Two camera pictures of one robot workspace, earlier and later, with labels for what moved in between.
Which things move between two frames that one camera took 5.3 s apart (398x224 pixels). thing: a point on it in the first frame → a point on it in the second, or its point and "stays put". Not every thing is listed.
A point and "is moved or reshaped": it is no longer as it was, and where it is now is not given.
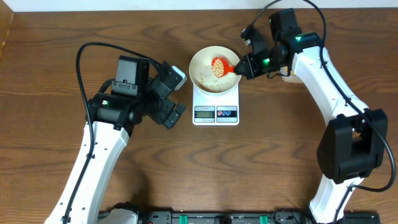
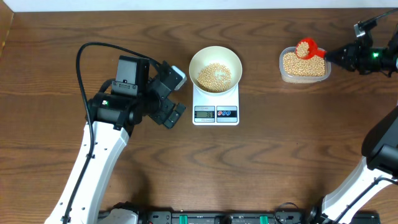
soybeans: x=218 y=68 is moved or reshaped
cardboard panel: x=6 y=18 stays put
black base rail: x=229 y=216 stays put
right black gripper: x=252 y=71 → x=357 y=40
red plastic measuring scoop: x=227 y=68 is moved or reshaped
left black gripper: x=166 y=106 stays put
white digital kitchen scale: x=216 y=109 stays put
